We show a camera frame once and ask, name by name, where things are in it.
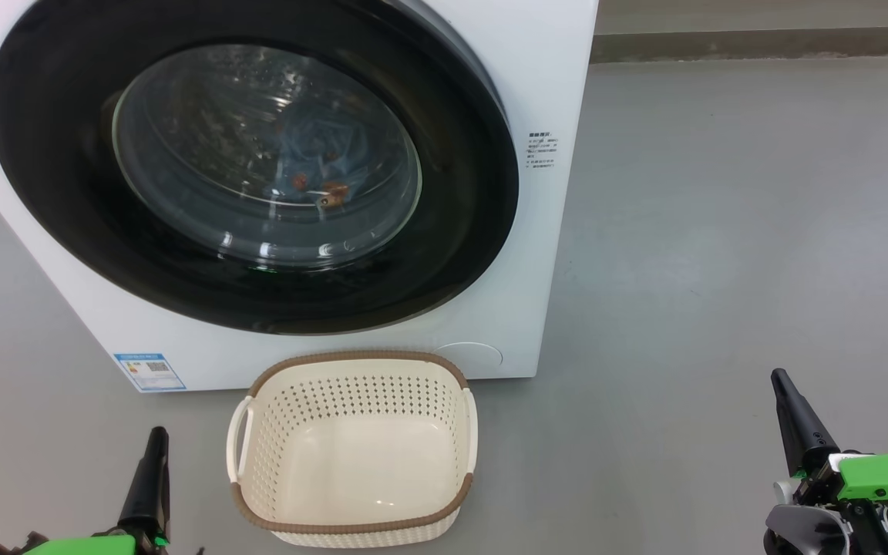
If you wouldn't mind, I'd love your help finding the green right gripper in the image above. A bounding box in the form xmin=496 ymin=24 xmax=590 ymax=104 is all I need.
xmin=770 ymin=368 xmax=888 ymax=555

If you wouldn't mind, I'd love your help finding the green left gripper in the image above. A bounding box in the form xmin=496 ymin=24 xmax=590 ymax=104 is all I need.
xmin=0 ymin=426 xmax=172 ymax=555

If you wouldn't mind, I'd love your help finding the blue patterned garment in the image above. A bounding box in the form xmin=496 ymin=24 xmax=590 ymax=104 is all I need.
xmin=273 ymin=116 xmax=374 ymax=209

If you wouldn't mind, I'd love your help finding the round black glass washer door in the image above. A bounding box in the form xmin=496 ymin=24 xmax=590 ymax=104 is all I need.
xmin=0 ymin=0 xmax=520 ymax=336

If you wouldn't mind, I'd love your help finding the white front-load washing machine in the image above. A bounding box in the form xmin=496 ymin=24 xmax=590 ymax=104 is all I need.
xmin=0 ymin=0 xmax=600 ymax=394

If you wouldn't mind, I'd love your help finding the stainless steel washing machine drum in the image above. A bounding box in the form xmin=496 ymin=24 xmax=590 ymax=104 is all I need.
xmin=114 ymin=45 xmax=422 ymax=268

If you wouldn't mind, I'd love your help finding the blue energy label sticker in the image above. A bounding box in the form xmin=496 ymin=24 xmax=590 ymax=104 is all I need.
xmin=113 ymin=353 xmax=187 ymax=392

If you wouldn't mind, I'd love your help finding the cream perforated laundry basket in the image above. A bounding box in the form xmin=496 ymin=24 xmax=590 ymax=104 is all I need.
xmin=226 ymin=351 xmax=479 ymax=548

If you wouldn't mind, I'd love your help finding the round white filter cover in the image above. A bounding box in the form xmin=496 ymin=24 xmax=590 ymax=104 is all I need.
xmin=435 ymin=341 xmax=504 ymax=378

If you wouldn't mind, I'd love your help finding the black printed text label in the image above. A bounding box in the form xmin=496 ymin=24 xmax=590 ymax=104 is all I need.
xmin=527 ymin=131 xmax=560 ymax=169

